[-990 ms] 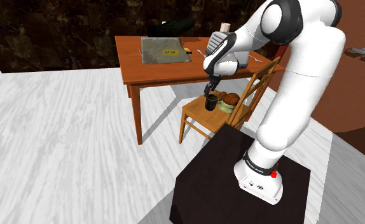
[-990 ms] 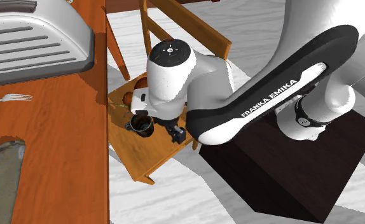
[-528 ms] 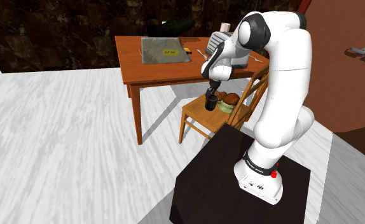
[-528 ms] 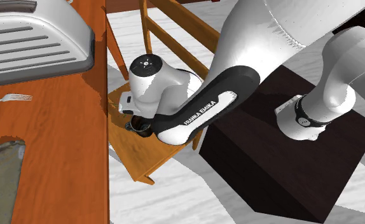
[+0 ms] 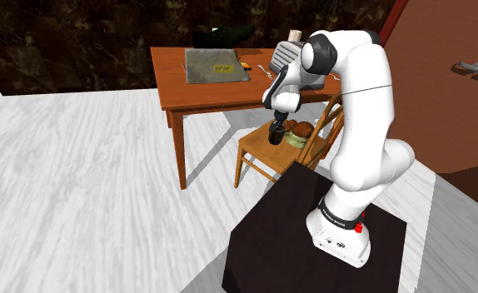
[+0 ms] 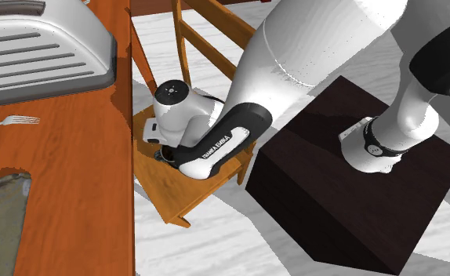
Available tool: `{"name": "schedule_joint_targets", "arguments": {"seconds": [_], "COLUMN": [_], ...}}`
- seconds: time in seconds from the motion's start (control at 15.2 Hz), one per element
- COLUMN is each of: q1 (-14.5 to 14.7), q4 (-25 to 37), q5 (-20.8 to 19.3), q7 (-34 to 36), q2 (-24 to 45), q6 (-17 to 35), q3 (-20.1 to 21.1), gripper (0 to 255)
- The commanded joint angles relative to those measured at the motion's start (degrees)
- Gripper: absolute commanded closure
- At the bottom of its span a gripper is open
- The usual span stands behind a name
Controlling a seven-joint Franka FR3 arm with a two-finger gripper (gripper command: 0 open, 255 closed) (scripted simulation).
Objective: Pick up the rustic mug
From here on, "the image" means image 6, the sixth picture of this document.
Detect wooden chair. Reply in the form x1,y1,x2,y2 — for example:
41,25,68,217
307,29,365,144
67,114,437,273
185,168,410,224
125,0,257,229

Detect orange wooden table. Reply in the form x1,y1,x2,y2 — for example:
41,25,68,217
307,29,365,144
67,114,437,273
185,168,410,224
0,0,136,276

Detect silver fork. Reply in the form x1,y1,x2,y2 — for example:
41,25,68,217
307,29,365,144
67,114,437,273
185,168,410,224
0,115,42,129

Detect silver toaster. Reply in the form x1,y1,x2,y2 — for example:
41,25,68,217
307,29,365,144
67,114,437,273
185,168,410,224
0,0,118,110

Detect dark brown robot stand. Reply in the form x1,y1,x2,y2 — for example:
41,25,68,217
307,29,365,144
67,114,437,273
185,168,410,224
245,74,450,276

